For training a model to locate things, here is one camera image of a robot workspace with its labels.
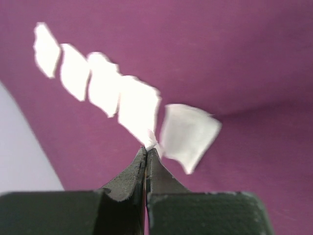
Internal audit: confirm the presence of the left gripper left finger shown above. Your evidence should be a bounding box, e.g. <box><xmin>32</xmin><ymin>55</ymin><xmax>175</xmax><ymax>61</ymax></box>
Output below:
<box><xmin>0</xmin><ymin>148</ymin><xmax>147</xmax><ymax>235</ymax></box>

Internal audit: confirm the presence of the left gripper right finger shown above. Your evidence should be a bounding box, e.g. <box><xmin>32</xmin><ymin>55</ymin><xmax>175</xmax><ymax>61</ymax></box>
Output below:
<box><xmin>146</xmin><ymin>149</ymin><xmax>274</xmax><ymax>235</ymax></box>

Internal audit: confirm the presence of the white gauze pad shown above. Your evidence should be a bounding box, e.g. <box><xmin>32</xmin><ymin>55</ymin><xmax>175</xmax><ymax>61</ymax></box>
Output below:
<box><xmin>60</xmin><ymin>44</ymin><xmax>90</xmax><ymax>101</ymax></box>
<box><xmin>118</xmin><ymin>75</ymin><xmax>161</xmax><ymax>151</ymax></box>
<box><xmin>33</xmin><ymin>22</ymin><xmax>61</xmax><ymax>79</ymax></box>
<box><xmin>160</xmin><ymin>104</ymin><xmax>222</xmax><ymax>174</ymax></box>
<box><xmin>87</xmin><ymin>52</ymin><xmax>121</xmax><ymax>118</ymax></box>

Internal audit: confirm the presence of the purple cloth mat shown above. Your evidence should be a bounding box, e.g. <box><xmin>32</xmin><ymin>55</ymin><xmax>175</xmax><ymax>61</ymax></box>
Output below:
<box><xmin>0</xmin><ymin>0</ymin><xmax>313</xmax><ymax>235</ymax></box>

